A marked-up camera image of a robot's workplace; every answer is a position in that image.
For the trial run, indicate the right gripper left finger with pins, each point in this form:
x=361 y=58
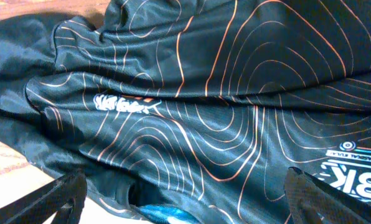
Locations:
x=63 y=198

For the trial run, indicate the black orange-patterned jersey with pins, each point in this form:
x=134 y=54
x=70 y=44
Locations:
x=193 y=110

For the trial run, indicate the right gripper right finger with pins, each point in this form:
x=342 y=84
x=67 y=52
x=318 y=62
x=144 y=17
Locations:
x=311 y=201

